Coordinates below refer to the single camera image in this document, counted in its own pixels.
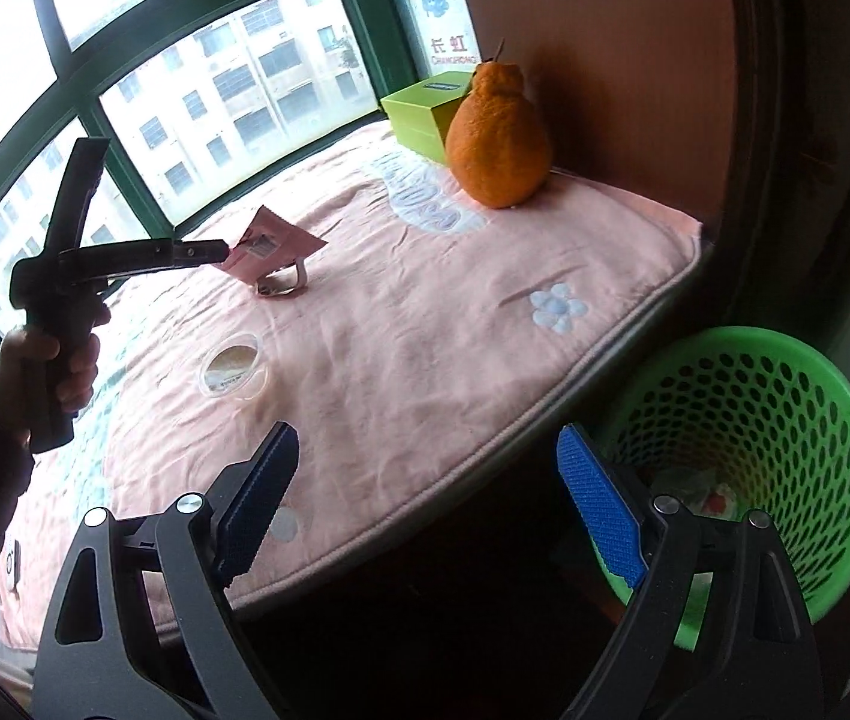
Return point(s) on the green window frame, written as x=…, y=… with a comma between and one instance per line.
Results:
x=125, y=165

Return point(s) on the red white wrapper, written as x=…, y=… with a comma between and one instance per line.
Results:
x=717, y=502

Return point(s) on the pink packet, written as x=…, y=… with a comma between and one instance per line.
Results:
x=275, y=240

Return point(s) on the green perforated plastic basket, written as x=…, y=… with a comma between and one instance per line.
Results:
x=739, y=337

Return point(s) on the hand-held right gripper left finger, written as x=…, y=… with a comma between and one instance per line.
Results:
x=267, y=495

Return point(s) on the green cardboard box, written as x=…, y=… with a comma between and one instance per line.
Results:
x=413, y=116

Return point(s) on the apartment building outside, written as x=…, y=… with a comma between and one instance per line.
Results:
x=245, y=90

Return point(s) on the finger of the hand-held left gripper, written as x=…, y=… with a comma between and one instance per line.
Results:
x=200, y=251

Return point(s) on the clear round plastic lid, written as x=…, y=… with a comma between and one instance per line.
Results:
x=233, y=364

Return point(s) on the pink flower blanket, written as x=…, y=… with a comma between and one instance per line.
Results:
x=410, y=360

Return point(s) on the printed window poster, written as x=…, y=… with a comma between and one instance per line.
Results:
x=440, y=0

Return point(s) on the person's left hand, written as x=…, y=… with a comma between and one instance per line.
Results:
x=8, y=375

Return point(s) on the orange fruit plush toy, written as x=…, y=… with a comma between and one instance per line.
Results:
x=500, y=142

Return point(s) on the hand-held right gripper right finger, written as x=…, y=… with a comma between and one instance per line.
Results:
x=597, y=510

